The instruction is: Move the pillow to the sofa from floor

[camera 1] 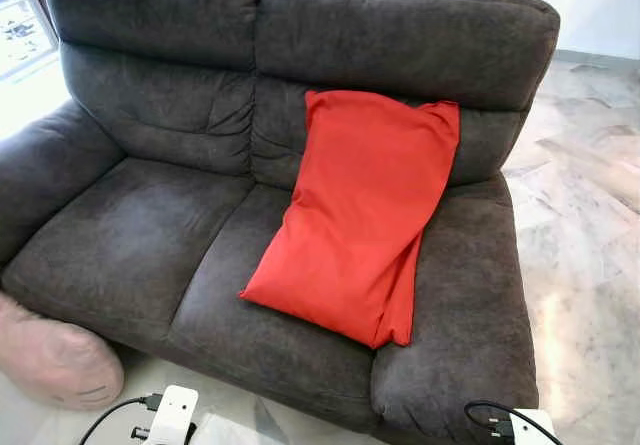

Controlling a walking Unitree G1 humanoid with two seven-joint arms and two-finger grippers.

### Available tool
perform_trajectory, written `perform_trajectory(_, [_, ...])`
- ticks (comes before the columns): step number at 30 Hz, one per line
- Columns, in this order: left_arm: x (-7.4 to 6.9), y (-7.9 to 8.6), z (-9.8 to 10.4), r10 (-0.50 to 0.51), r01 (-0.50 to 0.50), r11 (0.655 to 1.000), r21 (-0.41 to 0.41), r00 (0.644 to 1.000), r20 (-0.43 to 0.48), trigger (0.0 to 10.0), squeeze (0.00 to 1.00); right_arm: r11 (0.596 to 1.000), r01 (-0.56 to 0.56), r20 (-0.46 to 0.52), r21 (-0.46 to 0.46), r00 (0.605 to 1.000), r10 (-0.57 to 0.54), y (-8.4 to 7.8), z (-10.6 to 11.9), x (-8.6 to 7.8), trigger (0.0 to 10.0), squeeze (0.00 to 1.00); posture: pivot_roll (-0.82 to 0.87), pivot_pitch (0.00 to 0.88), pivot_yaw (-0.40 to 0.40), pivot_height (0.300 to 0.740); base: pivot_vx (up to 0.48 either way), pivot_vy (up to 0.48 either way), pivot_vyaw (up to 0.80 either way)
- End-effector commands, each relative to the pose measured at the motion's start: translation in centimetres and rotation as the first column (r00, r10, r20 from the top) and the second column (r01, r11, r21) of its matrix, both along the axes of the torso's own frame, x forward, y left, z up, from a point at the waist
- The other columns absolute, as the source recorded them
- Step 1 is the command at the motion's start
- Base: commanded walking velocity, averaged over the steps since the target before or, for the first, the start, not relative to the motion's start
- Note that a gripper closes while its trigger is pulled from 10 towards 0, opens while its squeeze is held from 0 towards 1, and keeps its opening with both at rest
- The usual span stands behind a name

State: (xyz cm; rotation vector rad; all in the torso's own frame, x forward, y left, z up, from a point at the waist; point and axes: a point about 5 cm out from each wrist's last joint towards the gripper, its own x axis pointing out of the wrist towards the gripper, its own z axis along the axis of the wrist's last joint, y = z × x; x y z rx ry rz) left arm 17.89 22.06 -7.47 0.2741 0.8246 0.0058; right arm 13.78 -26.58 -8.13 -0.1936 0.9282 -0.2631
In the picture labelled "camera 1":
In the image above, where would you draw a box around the pink pillow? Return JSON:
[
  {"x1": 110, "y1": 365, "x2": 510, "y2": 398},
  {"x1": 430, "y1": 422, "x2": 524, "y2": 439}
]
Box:
[{"x1": 0, "y1": 290, "x2": 126, "y2": 413}]

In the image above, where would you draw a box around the red pillow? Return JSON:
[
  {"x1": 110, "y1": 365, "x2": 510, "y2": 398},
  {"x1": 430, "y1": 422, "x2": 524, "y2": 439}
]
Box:
[{"x1": 238, "y1": 89, "x2": 462, "y2": 349}]

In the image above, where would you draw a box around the dark grey fabric sofa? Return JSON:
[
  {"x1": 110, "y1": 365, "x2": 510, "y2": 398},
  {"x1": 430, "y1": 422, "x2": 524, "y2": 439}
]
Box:
[{"x1": 0, "y1": 0, "x2": 561, "y2": 444}]

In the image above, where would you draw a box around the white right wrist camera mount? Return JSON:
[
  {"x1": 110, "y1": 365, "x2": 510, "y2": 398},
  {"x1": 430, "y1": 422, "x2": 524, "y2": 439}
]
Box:
[{"x1": 508, "y1": 409, "x2": 557, "y2": 445}]

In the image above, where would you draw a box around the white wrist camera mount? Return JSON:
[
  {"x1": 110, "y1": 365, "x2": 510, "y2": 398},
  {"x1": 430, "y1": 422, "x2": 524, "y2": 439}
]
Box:
[
  {"x1": 508, "y1": 409, "x2": 557, "y2": 445},
  {"x1": 140, "y1": 385, "x2": 199, "y2": 445}
]

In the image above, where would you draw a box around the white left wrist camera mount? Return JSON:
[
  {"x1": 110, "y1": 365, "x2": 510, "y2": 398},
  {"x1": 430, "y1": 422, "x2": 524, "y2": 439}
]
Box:
[{"x1": 140, "y1": 385, "x2": 199, "y2": 445}]

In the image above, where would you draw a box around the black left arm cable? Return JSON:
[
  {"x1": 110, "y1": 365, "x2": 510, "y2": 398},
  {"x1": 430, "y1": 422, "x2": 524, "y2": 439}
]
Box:
[{"x1": 78, "y1": 393, "x2": 163, "y2": 445}]

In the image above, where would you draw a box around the window with dark frame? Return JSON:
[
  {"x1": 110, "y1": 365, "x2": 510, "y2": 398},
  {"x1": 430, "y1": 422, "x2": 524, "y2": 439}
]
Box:
[{"x1": 0, "y1": 0, "x2": 59, "y2": 81}]

